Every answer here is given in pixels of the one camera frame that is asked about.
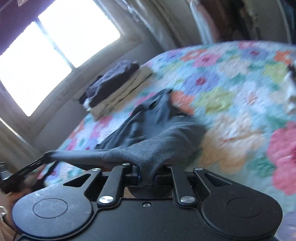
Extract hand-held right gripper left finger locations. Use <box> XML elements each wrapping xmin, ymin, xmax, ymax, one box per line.
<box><xmin>62</xmin><ymin>163</ymin><xmax>142</xmax><ymax>207</ymax></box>

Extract shiny pale curtain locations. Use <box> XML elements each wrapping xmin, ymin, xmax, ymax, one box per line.
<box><xmin>92</xmin><ymin>0</ymin><xmax>201</xmax><ymax>47</ymax></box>

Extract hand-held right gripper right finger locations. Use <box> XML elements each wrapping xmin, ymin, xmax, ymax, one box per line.
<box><xmin>154</xmin><ymin>166</ymin><xmax>233</xmax><ymax>207</ymax></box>

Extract folded dark grey sweater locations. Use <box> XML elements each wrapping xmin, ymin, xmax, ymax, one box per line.
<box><xmin>80</xmin><ymin>61</ymin><xmax>140</xmax><ymax>105</ymax></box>

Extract white cloth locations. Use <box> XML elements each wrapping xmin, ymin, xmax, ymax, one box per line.
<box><xmin>285</xmin><ymin>64</ymin><xmax>296</xmax><ymax>115</ymax></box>

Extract dark grey long-sleeve garment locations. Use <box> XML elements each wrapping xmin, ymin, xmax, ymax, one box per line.
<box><xmin>47</xmin><ymin>89</ymin><xmax>207</xmax><ymax>186</ymax></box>

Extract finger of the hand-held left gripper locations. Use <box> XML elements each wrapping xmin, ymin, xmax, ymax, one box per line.
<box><xmin>9</xmin><ymin>152</ymin><xmax>53</xmax><ymax>184</ymax></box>

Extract folded white quilted jacket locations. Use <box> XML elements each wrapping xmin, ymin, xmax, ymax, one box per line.
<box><xmin>83</xmin><ymin>67</ymin><xmax>153</xmax><ymax>121</ymax></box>

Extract beige curtain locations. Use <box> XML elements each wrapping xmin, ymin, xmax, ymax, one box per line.
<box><xmin>0</xmin><ymin>116</ymin><xmax>41</xmax><ymax>167</ymax></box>

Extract hanging clothes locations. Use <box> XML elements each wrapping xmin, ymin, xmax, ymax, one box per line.
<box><xmin>192</xmin><ymin>0</ymin><xmax>296</xmax><ymax>45</ymax></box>

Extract floral quilted bedspread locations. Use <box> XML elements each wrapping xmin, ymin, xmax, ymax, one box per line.
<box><xmin>44</xmin><ymin>40</ymin><xmax>296</xmax><ymax>210</ymax></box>

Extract window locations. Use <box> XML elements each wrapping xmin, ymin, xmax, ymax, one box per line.
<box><xmin>0</xmin><ymin>0</ymin><xmax>122</xmax><ymax>117</ymax></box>

